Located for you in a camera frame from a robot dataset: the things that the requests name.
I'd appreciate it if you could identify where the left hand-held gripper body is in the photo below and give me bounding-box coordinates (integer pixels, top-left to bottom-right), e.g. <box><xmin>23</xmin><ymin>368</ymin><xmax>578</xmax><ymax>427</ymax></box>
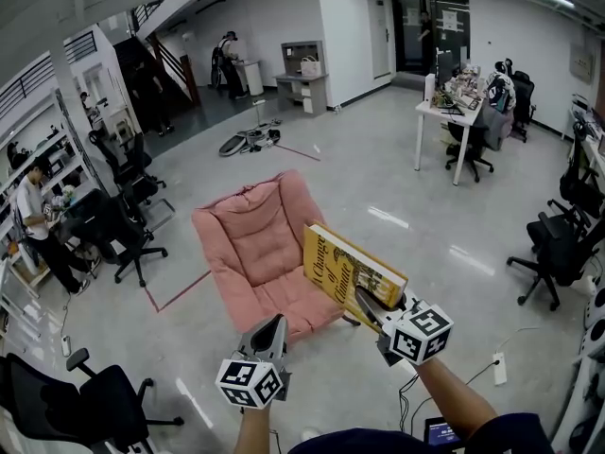
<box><xmin>216</xmin><ymin>347</ymin><xmax>292</xmax><ymax>411</ymax></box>

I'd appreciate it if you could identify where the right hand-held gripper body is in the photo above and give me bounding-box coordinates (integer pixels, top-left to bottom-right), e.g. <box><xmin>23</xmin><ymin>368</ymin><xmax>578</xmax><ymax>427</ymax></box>
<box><xmin>375</xmin><ymin>299</ymin><xmax>455</xmax><ymax>368</ymax></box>

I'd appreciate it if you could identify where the yellow book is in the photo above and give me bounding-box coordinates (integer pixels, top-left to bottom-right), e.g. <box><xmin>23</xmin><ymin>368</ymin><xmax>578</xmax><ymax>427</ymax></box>
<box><xmin>302</xmin><ymin>221</ymin><xmax>409</xmax><ymax>336</ymax></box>

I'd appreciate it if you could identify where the pink cushioned lounge chair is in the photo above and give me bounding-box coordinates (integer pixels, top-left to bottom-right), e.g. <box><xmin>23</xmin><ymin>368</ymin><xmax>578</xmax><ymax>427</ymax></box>
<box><xmin>191</xmin><ymin>168</ymin><xmax>361</xmax><ymax>348</ymax></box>

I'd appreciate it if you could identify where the person's right forearm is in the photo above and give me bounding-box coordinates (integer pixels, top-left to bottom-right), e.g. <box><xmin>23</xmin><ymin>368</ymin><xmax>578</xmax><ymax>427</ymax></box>
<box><xmin>414</xmin><ymin>357</ymin><xmax>503</xmax><ymax>440</ymax></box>

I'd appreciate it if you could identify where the person's left forearm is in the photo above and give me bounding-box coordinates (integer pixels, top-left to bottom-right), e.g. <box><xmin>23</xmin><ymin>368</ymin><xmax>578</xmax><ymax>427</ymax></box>
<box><xmin>234</xmin><ymin>400</ymin><xmax>285</xmax><ymax>454</ymax></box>

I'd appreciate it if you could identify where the black screen device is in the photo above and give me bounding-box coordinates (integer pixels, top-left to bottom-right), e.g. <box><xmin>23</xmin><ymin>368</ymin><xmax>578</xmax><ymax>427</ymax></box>
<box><xmin>423</xmin><ymin>416</ymin><xmax>463</xmax><ymax>447</ymax></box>

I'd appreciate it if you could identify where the angled red floor tape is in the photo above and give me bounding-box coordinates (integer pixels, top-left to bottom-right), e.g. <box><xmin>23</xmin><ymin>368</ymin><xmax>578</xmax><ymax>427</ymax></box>
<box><xmin>143</xmin><ymin>270</ymin><xmax>213</xmax><ymax>312</ymax></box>

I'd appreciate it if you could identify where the person's dark blue shirt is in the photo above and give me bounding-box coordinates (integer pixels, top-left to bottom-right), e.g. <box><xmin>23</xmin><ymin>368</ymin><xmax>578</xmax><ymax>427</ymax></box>
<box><xmin>286</xmin><ymin>411</ymin><xmax>555</xmax><ymax>454</ymax></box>

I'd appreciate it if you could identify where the black office chair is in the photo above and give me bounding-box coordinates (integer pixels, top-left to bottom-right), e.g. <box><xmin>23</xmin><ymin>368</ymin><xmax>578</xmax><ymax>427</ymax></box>
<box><xmin>546</xmin><ymin>119</ymin><xmax>605</xmax><ymax>229</ymax></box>
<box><xmin>0</xmin><ymin>346</ymin><xmax>186</xmax><ymax>454</ymax></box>
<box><xmin>69</xmin><ymin>187</ymin><xmax>170</xmax><ymax>288</ymax></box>
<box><xmin>88</xmin><ymin>129</ymin><xmax>155</xmax><ymax>188</ymax></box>
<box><xmin>510</xmin><ymin>70</ymin><xmax>539</xmax><ymax>144</ymax></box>
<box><xmin>444</xmin><ymin>110</ymin><xmax>495</xmax><ymax>183</ymax></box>
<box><xmin>506</xmin><ymin>208</ymin><xmax>605</xmax><ymax>312</ymax></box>

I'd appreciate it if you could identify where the straight red floor tape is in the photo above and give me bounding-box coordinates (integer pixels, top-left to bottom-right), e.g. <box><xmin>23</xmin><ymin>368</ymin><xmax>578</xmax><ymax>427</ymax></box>
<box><xmin>275</xmin><ymin>143</ymin><xmax>321</xmax><ymax>163</ymax></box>

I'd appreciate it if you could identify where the white storage rack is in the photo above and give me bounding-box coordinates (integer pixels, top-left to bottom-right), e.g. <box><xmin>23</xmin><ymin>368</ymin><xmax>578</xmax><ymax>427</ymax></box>
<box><xmin>550</xmin><ymin>347</ymin><xmax>605</xmax><ymax>454</ymax></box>

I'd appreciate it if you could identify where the black chair chrome sled base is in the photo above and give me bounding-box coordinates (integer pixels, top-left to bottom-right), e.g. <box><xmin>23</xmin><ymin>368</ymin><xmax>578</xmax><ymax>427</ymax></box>
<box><xmin>115</xmin><ymin>158</ymin><xmax>179</xmax><ymax>232</ymax></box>

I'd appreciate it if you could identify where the grey oval board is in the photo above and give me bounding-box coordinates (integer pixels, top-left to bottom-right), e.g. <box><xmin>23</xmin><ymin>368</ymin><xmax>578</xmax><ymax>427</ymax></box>
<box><xmin>218</xmin><ymin>131</ymin><xmax>255</xmax><ymax>158</ymax></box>

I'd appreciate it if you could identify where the white office desk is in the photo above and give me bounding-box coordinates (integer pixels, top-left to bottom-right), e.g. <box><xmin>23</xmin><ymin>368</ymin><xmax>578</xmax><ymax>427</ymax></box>
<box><xmin>414</xmin><ymin>93</ymin><xmax>486</xmax><ymax>187</ymax></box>

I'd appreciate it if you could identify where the grey jacket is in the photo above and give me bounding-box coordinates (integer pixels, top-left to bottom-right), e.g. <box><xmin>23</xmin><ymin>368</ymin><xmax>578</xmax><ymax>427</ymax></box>
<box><xmin>481</xmin><ymin>104</ymin><xmax>515</xmax><ymax>153</ymax></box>

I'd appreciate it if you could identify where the grey hutch desk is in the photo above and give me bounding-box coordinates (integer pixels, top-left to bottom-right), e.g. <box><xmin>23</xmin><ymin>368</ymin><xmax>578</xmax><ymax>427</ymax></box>
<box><xmin>274</xmin><ymin>40</ymin><xmax>331</xmax><ymax>114</ymax></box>

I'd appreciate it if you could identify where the pile of desk clutter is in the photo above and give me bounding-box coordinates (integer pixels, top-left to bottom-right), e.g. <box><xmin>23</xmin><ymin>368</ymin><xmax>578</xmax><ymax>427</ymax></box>
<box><xmin>432</xmin><ymin>63</ymin><xmax>484</xmax><ymax>115</ymax></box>

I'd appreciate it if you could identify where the black white patterned backpack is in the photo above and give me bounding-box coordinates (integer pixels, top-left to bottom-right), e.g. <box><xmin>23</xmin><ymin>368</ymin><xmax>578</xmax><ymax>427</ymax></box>
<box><xmin>485</xmin><ymin>69</ymin><xmax>516</xmax><ymax>112</ymax></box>

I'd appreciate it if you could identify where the black computer monitor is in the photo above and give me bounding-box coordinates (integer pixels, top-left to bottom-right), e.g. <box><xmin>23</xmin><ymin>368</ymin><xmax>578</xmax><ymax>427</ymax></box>
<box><xmin>435</xmin><ymin>47</ymin><xmax>467</xmax><ymax>90</ymax></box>

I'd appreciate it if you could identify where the white round bin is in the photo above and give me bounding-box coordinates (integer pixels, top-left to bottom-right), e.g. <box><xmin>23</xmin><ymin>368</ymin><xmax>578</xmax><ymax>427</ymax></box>
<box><xmin>242</xmin><ymin>60</ymin><xmax>263</xmax><ymax>96</ymax></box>

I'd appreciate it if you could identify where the white door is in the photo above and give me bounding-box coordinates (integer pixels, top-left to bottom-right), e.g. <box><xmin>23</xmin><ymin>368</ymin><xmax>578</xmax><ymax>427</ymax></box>
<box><xmin>367</xmin><ymin>0</ymin><xmax>396</xmax><ymax>80</ymax></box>

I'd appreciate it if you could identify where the white plastic stool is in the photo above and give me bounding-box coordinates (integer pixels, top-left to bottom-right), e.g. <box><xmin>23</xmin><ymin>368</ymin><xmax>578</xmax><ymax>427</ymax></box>
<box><xmin>101</xmin><ymin>96</ymin><xmax>135</xmax><ymax>147</ymax></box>

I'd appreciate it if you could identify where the white metal shelf rack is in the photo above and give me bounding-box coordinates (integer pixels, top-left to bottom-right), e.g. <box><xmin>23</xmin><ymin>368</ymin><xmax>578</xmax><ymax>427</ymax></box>
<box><xmin>0</xmin><ymin>87</ymin><xmax>119</xmax><ymax>302</ymax></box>

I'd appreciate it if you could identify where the black glass double door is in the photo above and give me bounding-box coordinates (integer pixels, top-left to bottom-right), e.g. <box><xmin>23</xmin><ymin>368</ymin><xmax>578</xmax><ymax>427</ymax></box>
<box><xmin>389</xmin><ymin>0</ymin><xmax>472</xmax><ymax>78</ymax></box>

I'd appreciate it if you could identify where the dark staircase with wooden railing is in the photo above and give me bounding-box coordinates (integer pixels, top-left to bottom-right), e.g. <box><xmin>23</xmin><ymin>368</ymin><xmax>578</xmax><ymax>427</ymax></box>
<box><xmin>112</xmin><ymin>0</ymin><xmax>203</xmax><ymax>130</ymax></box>

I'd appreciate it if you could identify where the black cable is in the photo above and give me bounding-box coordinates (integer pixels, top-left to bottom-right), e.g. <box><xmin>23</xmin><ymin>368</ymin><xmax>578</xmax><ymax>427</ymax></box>
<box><xmin>398</xmin><ymin>374</ymin><xmax>429</xmax><ymax>432</ymax></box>

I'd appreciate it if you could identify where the pile of cables and gear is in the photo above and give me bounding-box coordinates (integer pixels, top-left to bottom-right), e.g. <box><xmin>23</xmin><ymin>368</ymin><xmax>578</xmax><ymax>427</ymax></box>
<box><xmin>243</xmin><ymin>116</ymin><xmax>285</xmax><ymax>154</ymax></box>

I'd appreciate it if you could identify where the beige wall panel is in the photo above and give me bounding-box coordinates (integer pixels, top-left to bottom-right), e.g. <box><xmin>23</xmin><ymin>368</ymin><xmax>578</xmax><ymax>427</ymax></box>
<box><xmin>569</xmin><ymin>43</ymin><xmax>596</xmax><ymax>83</ymax></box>

